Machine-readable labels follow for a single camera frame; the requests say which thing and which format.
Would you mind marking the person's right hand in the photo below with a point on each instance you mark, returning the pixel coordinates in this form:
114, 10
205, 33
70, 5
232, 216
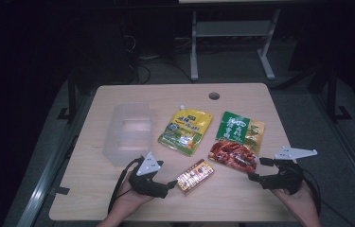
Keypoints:
298, 201

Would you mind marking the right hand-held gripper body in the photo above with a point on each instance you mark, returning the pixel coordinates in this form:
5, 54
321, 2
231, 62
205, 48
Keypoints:
287, 176

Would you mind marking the grey metal rail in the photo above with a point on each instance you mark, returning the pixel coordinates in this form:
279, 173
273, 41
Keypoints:
50, 170
348, 151

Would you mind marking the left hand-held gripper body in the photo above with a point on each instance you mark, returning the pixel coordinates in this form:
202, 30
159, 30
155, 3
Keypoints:
146, 183

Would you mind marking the black metal stand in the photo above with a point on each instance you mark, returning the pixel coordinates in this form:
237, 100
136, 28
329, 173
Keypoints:
71, 97
333, 97

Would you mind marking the black table edge clip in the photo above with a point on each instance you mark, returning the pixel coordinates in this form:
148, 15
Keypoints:
62, 190

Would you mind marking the red and yellow box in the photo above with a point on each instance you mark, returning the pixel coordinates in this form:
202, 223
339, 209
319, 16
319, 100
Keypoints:
195, 176

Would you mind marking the white metal stand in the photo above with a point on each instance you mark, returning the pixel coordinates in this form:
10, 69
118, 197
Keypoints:
232, 30

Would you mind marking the green and red snack packet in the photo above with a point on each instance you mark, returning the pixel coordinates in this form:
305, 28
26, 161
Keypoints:
235, 140

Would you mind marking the person's left hand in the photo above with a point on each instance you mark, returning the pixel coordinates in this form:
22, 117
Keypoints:
131, 198

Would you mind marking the yellow spout pouch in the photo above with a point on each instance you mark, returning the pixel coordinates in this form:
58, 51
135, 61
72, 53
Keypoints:
186, 129

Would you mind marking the clear plastic container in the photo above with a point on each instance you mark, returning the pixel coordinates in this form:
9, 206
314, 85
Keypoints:
128, 134

